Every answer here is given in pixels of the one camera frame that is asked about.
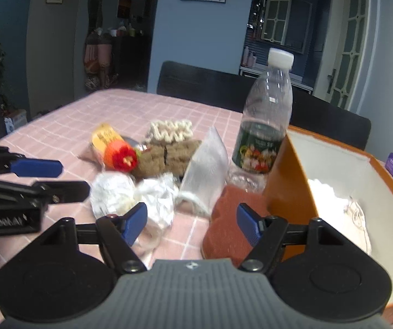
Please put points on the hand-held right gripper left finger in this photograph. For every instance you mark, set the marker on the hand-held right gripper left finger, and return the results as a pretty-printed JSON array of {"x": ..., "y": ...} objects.
[{"x": 134, "y": 225}]

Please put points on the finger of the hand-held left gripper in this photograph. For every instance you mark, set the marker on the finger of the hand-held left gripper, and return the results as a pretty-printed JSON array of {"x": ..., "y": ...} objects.
[
  {"x": 37, "y": 168},
  {"x": 66, "y": 192}
]

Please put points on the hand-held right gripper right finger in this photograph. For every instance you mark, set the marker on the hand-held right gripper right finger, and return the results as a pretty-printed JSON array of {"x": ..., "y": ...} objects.
[{"x": 249, "y": 228}]

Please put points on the red-brown sponge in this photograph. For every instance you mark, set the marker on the red-brown sponge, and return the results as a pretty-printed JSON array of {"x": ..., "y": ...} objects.
[{"x": 227, "y": 219}]

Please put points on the orange ball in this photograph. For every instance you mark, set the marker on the orange ball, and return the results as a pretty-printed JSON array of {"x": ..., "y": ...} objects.
[{"x": 114, "y": 154}]

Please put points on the brown plush toy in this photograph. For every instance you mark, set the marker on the brown plush toy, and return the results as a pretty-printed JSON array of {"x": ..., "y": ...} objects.
[{"x": 175, "y": 157}]

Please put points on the cream chunky knitted cloth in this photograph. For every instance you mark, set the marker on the cream chunky knitted cloth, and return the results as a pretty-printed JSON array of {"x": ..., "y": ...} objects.
[{"x": 169, "y": 130}]

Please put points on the orange storage box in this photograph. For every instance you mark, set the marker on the orange storage box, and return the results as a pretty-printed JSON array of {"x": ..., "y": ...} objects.
[{"x": 336, "y": 164}]

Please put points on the white crumpled plastic bag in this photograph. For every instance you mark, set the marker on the white crumpled plastic bag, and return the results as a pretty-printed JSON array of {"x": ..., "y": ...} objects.
[{"x": 155, "y": 195}]

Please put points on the crumpled white paper ball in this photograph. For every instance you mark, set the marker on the crumpled white paper ball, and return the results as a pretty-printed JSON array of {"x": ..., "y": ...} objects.
[{"x": 110, "y": 192}]

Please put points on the yellow snack packet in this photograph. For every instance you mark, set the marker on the yellow snack packet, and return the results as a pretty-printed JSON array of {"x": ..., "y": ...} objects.
[{"x": 105, "y": 135}]

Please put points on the clear plastic bag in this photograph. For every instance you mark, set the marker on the clear plastic bag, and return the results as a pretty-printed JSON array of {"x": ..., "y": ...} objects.
[{"x": 206, "y": 171}]

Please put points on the silver foil wrapper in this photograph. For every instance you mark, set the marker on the silver foil wrapper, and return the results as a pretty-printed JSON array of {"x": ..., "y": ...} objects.
[{"x": 135, "y": 144}]

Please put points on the white pink fluffy cloth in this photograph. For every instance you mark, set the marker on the white pink fluffy cloth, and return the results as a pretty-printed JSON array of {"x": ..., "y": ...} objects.
[{"x": 326, "y": 192}]

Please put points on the clear plastic water bottle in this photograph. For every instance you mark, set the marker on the clear plastic water bottle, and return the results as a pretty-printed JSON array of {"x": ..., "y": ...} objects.
[{"x": 268, "y": 109}]

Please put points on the pink hanging bags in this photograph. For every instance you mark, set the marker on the pink hanging bags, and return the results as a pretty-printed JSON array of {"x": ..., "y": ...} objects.
[{"x": 98, "y": 61}]

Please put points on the black chair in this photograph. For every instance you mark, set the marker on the black chair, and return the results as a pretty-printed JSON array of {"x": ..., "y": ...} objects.
[
  {"x": 196, "y": 82},
  {"x": 330, "y": 123}
]

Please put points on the dark sideboard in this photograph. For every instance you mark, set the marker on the dark sideboard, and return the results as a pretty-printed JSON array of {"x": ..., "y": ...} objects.
[{"x": 131, "y": 61}]

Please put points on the pink toiletry bottle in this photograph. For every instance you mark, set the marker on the pink toiletry bottle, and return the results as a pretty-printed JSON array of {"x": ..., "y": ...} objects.
[
  {"x": 253, "y": 60},
  {"x": 246, "y": 56}
]

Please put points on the white glass-panel door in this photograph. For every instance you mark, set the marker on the white glass-panel door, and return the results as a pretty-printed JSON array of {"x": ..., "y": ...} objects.
[{"x": 350, "y": 41}]

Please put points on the dark wall picture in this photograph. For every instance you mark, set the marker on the dark wall picture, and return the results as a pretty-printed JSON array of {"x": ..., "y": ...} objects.
[{"x": 123, "y": 7}]

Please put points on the wall mirror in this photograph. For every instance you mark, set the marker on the wall mirror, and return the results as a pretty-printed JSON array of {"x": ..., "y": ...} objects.
[{"x": 285, "y": 20}]

